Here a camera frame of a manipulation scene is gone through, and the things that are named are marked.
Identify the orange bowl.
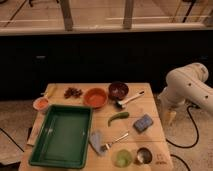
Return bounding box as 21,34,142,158
83,88,108,108

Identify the green plastic cup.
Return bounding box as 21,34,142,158
112,149,133,168

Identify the dark red bowl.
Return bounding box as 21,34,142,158
108,82,129,100

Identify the black floor cable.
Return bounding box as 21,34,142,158
165,104,200,149

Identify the grey blue cloth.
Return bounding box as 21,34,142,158
89,130,105,156

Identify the small metal cup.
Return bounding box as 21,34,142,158
136,147,152,164

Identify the green chili pepper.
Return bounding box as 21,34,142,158
107,112,129,127

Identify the metal fork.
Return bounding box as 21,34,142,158
100,132,129,151

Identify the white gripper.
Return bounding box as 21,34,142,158
158,87,184,125

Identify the white handled brush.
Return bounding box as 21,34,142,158
115,91,144,109

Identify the bunch of dark grapes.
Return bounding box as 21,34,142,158
64,87,83,99

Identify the blue sponge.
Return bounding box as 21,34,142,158
133,114,153,133

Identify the green plastic tray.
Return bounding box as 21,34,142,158
29,105,92,169

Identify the yellow banana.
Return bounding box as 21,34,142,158
42,84,56,99

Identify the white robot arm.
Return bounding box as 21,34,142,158
158,63,213,125

